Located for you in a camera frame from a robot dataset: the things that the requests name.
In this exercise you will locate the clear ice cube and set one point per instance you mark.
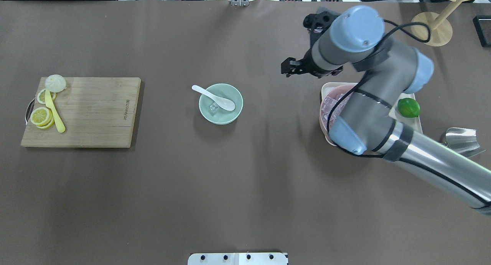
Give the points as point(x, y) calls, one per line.
point(213, 108)

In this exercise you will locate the pink bowl of ice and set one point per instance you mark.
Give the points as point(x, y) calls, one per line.
point(331, 92)

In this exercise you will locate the wooden mug tree stand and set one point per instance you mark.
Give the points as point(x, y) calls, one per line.
point(439, 30)

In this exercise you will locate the yellow plastic knife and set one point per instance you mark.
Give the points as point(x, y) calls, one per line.
point(50, 104)

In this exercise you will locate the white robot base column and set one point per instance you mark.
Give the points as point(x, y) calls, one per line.
point(239, 258)

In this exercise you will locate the mint green bowl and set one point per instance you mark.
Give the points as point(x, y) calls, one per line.
point(220, 116)

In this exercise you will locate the green lime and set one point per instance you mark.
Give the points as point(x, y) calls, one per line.
point(408, 107)

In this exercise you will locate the lemon slice near bun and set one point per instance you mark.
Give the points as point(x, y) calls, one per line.
point(41, 95)

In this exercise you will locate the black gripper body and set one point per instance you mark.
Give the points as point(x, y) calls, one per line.
point(305, 66)

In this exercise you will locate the wooden cutting board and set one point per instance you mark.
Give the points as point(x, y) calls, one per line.
point(98, 112)

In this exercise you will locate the lemon slice near handle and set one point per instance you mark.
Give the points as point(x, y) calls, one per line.
point(42, 118)

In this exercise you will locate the white ceramic spoon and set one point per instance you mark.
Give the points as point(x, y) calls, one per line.
point(223, 103)

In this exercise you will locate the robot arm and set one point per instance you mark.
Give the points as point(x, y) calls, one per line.
point(390, 68)

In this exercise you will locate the metal ice scoop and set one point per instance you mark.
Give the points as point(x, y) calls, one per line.
point(463, 141)

